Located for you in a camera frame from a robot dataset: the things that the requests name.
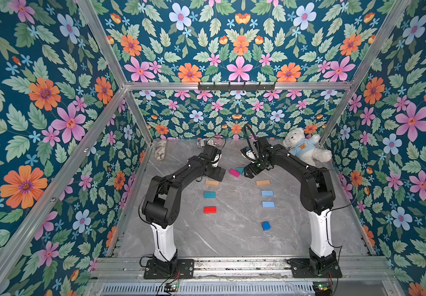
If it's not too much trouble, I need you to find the natural wood block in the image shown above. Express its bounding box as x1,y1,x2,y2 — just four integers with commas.
205,180,220,186
256,180,271,186

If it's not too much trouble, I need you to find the magenta rectangular block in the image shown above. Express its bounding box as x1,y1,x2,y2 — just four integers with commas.
229,169,241,178

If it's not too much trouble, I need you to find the teal rectangular block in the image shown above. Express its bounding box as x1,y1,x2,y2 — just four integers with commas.
204,192,216,199

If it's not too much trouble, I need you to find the light blue rectangular block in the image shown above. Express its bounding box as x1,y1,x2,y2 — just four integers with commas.
261,190,274,197

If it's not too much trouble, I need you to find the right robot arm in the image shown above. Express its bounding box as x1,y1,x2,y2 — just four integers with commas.
241,128,336,259

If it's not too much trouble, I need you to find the red rectangular block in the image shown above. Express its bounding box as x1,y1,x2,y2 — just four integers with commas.
204,206,217,214

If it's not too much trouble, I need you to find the white teddy bear blue shirt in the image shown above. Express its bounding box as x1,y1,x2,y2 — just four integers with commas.
282,128,333,166

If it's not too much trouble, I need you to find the dark blue small block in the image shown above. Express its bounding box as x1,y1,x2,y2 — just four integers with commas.
262,222,271,231

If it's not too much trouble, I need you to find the map print shoe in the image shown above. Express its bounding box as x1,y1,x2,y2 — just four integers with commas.
154,139,167,161

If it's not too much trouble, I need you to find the left circuit board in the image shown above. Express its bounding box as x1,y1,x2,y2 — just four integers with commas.
164,283,178,294

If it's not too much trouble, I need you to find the circuit board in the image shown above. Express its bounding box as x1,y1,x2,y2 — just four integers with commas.
313,282,333,296
164,283,178,294

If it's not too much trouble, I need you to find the right circuit board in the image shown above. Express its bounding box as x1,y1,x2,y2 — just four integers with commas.
313,282,333,296

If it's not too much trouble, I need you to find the metal hook rail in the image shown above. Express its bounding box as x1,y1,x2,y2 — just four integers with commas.
196,81,276,92

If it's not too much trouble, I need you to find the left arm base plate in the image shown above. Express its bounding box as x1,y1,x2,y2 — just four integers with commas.
143,258,195,279

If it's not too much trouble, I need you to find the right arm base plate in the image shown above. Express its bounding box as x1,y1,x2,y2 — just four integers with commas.
286,258,343,279

